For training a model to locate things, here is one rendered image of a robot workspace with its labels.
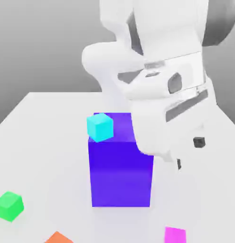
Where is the small magenta cube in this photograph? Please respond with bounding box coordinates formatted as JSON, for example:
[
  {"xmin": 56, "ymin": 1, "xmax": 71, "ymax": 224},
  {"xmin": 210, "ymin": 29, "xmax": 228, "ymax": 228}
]
[{"xmin": 164, "ymin": 226, "xmax": 187, "ymax": 243}]

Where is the large blue box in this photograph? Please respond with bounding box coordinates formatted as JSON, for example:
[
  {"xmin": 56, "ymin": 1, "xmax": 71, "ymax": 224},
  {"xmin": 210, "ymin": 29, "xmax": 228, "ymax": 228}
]
[{"xmin": 88, "ymin": 112, "xmax": 154, "ymax": 208}]

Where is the small orange cube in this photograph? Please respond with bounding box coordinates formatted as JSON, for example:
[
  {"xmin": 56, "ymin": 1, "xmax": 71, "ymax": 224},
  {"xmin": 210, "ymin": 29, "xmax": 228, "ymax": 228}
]
[{"xmin": 44, "ymin": 231, "xmax": 75, "ymax": 243}]

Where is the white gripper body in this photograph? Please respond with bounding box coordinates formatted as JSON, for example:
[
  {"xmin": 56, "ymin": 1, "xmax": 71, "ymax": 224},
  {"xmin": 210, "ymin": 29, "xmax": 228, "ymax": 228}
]
[{"xmin": 130, "ymin": 78, "xmax": 218, "ymax": 163}]

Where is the small cyan cube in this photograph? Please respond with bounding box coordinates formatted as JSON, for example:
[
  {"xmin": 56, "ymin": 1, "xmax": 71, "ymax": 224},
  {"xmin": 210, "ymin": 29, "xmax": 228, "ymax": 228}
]
[{"xmin": 86, "ymin": 112, "xmax": 114, "ymax": 143}]

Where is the small green cube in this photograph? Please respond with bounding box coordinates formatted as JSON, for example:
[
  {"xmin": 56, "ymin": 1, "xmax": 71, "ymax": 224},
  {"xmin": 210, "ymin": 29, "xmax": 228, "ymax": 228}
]
[{"xmin": 0, "ymin": 191, "xmax": 25, "ymax": 223}]

